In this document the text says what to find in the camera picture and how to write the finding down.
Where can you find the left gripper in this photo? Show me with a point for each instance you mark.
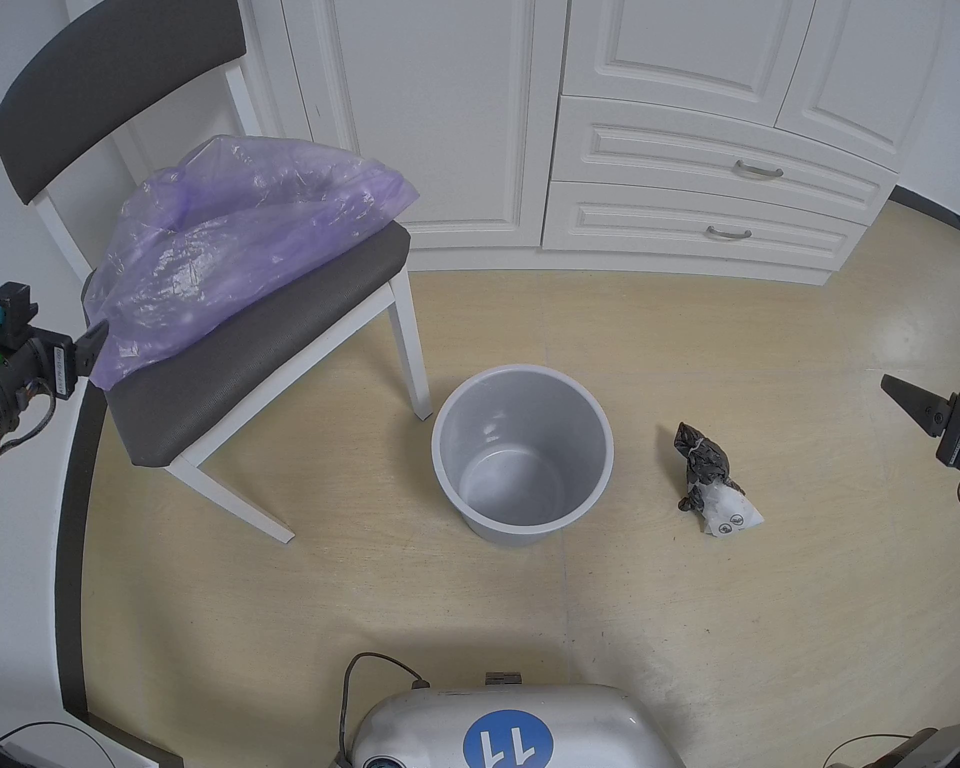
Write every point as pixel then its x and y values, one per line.
pixel 37 375

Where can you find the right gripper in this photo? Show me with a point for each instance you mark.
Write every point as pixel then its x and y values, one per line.
pixel 951 431

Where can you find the purple plastic bag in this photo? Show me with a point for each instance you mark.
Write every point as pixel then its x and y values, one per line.
pixel 225 240

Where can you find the black and white wrapper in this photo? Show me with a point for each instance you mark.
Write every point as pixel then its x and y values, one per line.
pixel 705 465

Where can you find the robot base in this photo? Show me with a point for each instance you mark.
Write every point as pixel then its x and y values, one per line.
pixel 450 727

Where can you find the pale grey trash bin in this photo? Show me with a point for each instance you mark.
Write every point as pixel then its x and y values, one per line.
pixel 517 420

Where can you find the white chair dark grey seat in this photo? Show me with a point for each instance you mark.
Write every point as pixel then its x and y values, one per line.
pixel 300 315

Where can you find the white wardrobe with drawers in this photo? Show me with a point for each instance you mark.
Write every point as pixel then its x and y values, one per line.
pixel 450 112

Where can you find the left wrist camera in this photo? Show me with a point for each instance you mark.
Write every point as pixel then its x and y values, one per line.
pixel 15 311

